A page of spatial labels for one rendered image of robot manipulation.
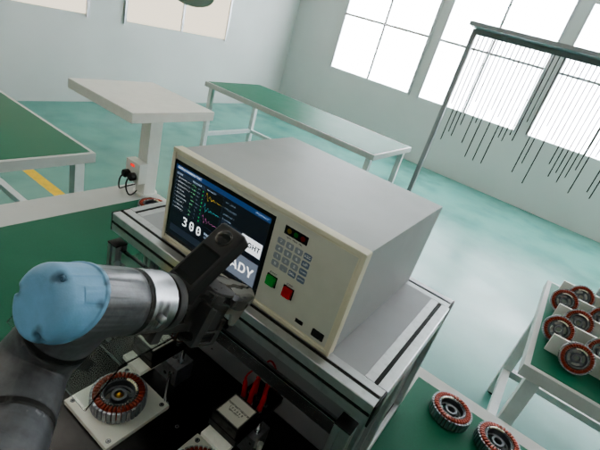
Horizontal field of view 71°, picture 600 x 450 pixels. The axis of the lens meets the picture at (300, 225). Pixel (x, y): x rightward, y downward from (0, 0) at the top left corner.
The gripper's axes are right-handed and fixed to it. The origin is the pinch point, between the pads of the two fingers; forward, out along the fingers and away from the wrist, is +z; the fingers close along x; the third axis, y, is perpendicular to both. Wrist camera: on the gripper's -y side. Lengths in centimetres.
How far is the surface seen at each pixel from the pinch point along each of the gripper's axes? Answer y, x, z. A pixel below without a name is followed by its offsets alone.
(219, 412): 24.9, 1.7, 9.4
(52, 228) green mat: 32, -96, 35
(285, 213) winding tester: -13.8, -0.8, -0.3
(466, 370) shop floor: 26, 41, 225
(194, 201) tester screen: -7.0, -21.3, 3.1
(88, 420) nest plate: 42.4, -20.4, 4.8
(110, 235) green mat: 26, -84, 47
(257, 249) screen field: -5.7, -4.3, 3.7
